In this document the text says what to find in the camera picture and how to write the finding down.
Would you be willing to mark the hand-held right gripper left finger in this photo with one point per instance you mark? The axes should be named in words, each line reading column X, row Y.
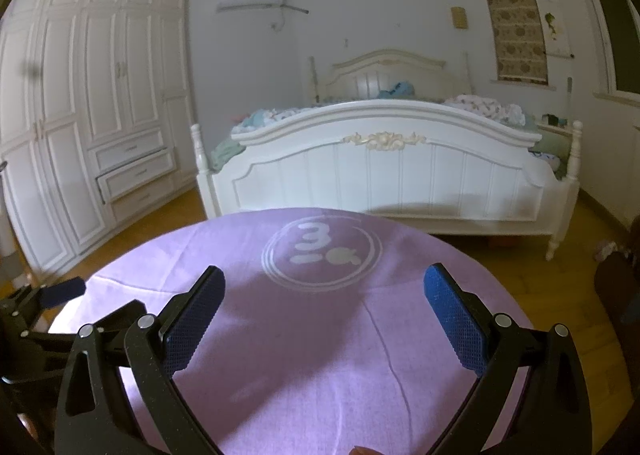
column 195, row 315

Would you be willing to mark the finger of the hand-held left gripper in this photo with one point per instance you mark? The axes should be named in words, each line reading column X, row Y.
column 65, row 291
column 100, row 322

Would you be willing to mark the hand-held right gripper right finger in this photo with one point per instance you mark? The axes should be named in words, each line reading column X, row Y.
column 457, row 320

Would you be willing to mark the person's right hand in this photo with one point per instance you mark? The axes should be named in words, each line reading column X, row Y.
column 367, row 451

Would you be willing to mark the purple round tablecloth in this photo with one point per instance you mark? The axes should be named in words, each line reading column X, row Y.
column 310, row 360

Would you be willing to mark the white wooden bed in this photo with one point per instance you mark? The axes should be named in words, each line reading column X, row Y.
column 400, row 185

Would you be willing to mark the dark chair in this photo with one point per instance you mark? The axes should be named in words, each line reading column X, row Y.
column 617, row 295

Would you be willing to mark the pale green blanket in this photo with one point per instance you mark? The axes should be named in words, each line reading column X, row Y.
column 227, row 155
column 550, row 147

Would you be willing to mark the crumpled tissue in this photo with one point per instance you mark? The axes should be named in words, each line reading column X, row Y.
column 606, row 250

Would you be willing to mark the white wardrobe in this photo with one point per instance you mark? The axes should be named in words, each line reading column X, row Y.
column 75, row 110

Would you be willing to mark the light blue clothes pile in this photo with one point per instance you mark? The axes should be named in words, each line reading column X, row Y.
column 265, row 119

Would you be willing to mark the floral quilt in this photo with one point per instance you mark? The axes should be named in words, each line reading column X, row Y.
column 485, row 109

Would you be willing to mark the blue cloth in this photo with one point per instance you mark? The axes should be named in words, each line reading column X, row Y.
column 397, row 90

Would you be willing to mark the patterned window blind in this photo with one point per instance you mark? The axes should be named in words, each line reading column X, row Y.
column 515, row 30

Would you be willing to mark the white framed window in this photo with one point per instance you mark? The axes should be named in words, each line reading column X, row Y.
column 620, row 45

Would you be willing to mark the air conditioner pipe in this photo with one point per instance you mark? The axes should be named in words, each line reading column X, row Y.
column 292, row 9

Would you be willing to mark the yellowish wall plate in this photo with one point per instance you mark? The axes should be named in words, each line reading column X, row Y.
column 458, row 17

